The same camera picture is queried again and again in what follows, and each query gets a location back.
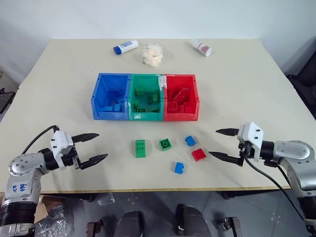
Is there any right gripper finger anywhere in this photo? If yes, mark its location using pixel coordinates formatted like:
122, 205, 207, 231
208, 151, 244, 167
215, 127, 241, 137

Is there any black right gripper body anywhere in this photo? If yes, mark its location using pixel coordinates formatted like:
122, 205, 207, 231
237, 140, 255, 161

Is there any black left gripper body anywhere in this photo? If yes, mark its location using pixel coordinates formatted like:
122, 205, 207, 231
60, 142, 84, 171

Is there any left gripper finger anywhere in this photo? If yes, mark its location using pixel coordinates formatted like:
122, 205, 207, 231
79, 153, 109, 170
71, 133, 100, 144

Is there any small red building brick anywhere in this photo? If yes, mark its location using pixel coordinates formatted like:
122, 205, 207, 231
191, 148, 207, 162

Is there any small blue building brick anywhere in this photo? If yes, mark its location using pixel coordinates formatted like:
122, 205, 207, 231
184, 135, 197, 147
174, 161, 187, 175

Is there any small clear plastic bag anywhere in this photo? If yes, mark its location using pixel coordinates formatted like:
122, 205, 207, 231
97, 193, 116, 207

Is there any long green building brick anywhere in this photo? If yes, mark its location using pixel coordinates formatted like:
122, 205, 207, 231
134, 139, 148, 158

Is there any brown cardboard box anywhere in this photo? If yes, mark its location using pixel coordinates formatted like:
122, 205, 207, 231
34, 195, 75, 224

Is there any blue plastic bin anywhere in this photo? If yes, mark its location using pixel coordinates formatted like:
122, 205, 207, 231
91, 72, 132, 121

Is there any long red brick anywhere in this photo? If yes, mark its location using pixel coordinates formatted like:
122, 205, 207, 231
172, 87, 191, 102

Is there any square green building brick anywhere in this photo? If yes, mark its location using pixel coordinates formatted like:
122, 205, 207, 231
158, 138, 172, 151

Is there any crumpled clear plastic bag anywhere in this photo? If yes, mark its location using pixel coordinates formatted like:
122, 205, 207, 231
34, 206, 73, 237

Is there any dark metal caster foot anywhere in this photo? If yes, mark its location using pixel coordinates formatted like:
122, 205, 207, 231
86, 216, 117, 237
213, 216, 241, 237

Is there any red plastic bin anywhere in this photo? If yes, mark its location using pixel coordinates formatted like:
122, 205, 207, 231
162, 74, 201, 122

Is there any dark rounded shape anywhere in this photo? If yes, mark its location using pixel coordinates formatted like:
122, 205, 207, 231
175, 203, 207, 237
115, 210, 145, 237

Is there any green plastic bin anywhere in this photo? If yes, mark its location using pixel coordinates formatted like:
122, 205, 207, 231
126, 73, 165, 121

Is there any white tube with red label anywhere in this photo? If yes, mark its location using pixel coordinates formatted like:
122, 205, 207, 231
191, 39, 213, 58

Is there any white tube with blue cap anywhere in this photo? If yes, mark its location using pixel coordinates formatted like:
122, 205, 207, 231
112, 39, 139, 55

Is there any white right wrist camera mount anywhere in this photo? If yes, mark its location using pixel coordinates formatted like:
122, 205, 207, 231
237, 121, 265, 162

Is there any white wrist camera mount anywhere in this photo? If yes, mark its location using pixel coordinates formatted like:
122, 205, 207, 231
237, 121, 265, 162
50, 130, 75, 169

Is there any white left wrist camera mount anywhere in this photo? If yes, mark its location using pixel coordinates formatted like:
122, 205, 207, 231
50, 130, 75, 169

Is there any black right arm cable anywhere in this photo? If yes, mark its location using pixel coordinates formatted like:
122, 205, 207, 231
243, 157, 307, 221

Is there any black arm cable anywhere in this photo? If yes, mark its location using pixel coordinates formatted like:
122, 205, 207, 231
243, 157, 307, 221
21, 125, 59, 155

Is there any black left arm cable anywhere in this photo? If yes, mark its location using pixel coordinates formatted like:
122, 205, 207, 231
21, 125, 59, 155

